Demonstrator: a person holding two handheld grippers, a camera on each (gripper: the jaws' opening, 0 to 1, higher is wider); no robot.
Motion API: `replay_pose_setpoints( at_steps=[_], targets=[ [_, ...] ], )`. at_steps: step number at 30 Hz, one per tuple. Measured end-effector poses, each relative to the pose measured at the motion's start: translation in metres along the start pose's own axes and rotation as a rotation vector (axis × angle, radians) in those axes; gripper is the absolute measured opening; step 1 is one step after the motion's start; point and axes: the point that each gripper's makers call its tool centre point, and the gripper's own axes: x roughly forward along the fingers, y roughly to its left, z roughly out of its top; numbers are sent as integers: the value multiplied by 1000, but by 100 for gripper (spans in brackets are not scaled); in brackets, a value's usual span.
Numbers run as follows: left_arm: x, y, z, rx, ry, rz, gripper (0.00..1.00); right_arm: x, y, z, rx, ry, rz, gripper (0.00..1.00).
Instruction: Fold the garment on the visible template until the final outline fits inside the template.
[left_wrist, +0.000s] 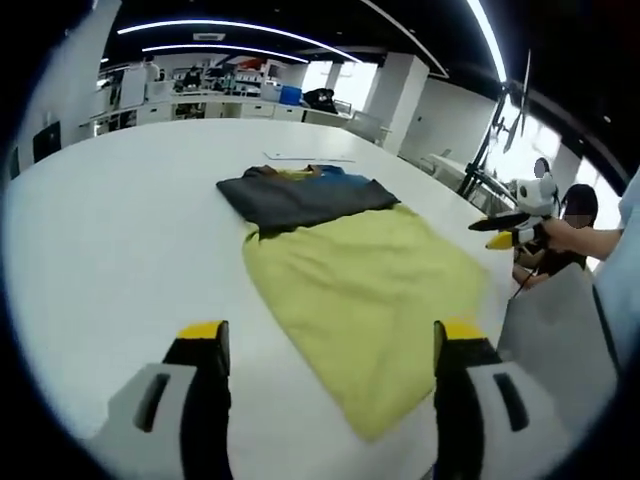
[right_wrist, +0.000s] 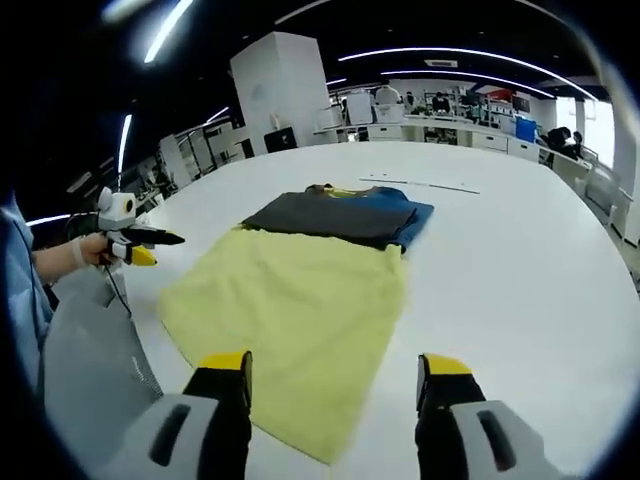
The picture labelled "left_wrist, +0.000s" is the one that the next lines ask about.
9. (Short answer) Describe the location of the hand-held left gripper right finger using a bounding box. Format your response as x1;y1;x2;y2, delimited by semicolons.
432;318;574;480

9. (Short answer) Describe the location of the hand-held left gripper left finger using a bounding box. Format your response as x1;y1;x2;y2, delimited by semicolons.
82;319;236;480

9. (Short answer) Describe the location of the yellow garment with dark sleeves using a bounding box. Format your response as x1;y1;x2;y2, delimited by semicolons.
215;163;494;444

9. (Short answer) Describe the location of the person's right hand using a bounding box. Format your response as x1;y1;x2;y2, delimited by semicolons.
535;217;571;254

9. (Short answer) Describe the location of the white background table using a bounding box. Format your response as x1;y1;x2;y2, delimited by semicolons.
427;149;469;191

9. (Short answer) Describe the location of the person's grey clothing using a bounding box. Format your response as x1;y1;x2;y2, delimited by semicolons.
494;259;624;451

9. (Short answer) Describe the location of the white pillar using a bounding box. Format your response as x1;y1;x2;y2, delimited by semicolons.
377;52;431;156

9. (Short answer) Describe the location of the grey mesh chair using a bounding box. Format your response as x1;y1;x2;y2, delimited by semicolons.
349;110;391;146

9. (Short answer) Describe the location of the ceiling light strip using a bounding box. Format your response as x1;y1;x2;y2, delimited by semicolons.
142;43;310;65
464;0;509;84
117;18;362;65

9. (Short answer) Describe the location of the white flat strip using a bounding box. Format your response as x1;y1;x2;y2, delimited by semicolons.
262;149;357;165

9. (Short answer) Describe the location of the black chair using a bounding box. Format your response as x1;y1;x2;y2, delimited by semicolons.
32;120;62;164

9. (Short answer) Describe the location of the row of white cabinets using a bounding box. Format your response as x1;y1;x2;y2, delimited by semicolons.
79;89;351;136

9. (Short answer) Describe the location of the white board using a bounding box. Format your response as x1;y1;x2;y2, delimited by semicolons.
119;67;149;109

